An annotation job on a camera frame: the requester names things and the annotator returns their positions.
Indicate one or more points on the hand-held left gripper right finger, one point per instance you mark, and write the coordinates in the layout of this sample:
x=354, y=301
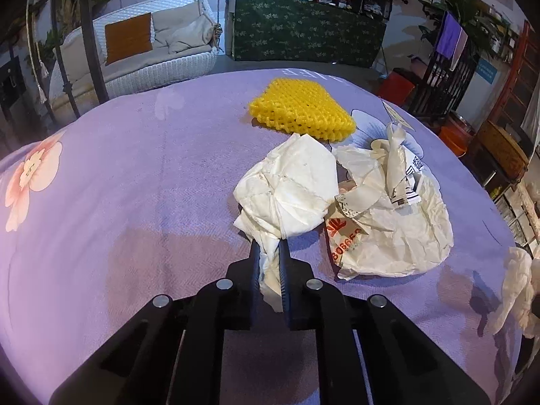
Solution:
x=286, y=270

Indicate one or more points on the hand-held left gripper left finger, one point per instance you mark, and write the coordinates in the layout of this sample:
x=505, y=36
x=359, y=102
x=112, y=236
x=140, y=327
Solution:
x=254, y=270

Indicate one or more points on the white tissue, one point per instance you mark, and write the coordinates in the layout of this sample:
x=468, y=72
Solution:
x=287, y=194
x=517, y=287

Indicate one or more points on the white paper bag red print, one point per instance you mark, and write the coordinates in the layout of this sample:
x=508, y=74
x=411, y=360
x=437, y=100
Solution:
x=400, y=236

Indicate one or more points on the yellow foam net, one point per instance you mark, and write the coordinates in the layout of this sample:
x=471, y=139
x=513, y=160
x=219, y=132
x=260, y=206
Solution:
x=301, y=107

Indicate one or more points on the orange bucket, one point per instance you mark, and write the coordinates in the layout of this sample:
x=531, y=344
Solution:
x=452, y=139

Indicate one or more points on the white wicker swing sofa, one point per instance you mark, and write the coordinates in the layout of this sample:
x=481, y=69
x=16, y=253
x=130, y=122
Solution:
x=168, y=71

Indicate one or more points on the metal bowl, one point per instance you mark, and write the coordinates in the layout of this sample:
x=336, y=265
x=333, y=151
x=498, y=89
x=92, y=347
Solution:
x=463, y=123

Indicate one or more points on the black metal rack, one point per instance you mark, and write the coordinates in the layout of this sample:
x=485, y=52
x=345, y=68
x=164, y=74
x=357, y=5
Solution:
x=438, y=84

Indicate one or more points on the green floral cabinet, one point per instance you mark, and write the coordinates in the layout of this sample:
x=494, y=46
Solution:
x=303, y=29

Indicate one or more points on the orange patterned box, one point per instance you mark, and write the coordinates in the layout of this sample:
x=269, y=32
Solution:
x=504, y=149

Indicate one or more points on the white cushion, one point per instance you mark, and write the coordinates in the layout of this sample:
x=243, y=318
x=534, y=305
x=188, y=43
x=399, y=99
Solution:
x=181, y=29

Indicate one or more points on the orange cushion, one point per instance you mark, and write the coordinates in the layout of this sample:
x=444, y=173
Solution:
x=128, y=38

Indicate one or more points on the black display box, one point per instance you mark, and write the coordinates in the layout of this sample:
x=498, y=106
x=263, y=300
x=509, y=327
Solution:
x=373, y=4

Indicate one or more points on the pink towel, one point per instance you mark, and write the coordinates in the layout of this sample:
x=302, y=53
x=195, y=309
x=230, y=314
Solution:
x=460, y=50

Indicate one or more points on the purple towel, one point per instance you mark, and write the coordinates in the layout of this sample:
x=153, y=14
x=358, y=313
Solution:
x=447, y=36

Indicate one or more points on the red ladder shelf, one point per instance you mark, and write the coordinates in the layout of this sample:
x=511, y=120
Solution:
x=519, y=71

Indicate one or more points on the green potted plant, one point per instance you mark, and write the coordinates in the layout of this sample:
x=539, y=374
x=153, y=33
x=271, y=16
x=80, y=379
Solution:
x=464, y=4

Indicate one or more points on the blue wall sign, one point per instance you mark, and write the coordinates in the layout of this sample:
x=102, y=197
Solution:
x=487, y=71

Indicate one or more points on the black metal bed frame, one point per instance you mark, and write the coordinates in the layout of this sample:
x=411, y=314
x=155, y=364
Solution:
x=88, y=29

